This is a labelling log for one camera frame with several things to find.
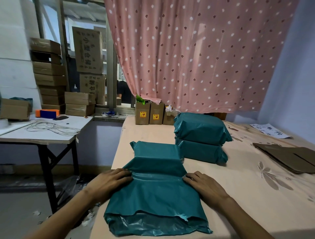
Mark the person's left hand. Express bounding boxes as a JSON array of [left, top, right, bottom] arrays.
[[85, 168, 134, 203]]

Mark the person's right hand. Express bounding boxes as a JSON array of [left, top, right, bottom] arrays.
[[183, 171, 231, 210]]

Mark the teal plastic mailer bag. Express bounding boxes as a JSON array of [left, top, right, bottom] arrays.
[[104, 141, 213, 237]]

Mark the person's left forearm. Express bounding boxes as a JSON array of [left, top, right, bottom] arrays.
[[24, 190, 99, 239]]

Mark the person's right forearm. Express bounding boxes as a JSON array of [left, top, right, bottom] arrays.
[[217, 197, 275, 239]]

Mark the sealed teal plastic parcel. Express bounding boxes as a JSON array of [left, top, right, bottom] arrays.
[[175, 138, 228, 164], [174, 112, 233, 146]]

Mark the clear plastic bag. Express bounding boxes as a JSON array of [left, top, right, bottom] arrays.
[[57, 174, 97, 210]]

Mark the peach floral table cloth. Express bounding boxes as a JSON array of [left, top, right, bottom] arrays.
[[90, 116, 315, 239]]

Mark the open small brown box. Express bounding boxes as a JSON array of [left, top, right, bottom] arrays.
[[162, 106, 180, 126]]

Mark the small brown box yellow label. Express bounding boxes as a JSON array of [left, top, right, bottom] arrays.
[[135, 100, 151, 125], [149, 101, 165, 125]]

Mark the brown cardboard box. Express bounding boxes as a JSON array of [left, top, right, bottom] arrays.
[[0, 98, 32, 121], [64, 92, 96, 106], [65, 104, 95, 117]]

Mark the white folding table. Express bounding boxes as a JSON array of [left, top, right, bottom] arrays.
[[0, 114, 94, 214]]

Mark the white paper with handwriting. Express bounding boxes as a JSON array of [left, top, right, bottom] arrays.
[[250, 123, 292, 139]]

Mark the orange and blue tape dispenser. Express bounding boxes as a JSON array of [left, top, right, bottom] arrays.
[[35, 109, 60, 119]]

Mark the stack of flat cardboard sheets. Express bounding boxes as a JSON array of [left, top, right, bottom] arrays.
[[253, 143, 315, 174]]

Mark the pink polka-dot curtain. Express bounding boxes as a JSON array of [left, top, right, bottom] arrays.
[[104, 0, 300, 114]]

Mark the tall stack of cardboard boxes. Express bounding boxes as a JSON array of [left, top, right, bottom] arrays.
[[30, 37, 67, 114]]

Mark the large printed cardboard sheet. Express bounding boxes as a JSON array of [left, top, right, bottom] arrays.
[[72, 26, 103, 74]]

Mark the white coiled cable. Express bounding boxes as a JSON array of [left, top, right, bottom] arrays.
[[26, 121, 81, 137]]

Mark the metal window frame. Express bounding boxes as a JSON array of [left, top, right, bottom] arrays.
[[33, 0, 136, 116]]

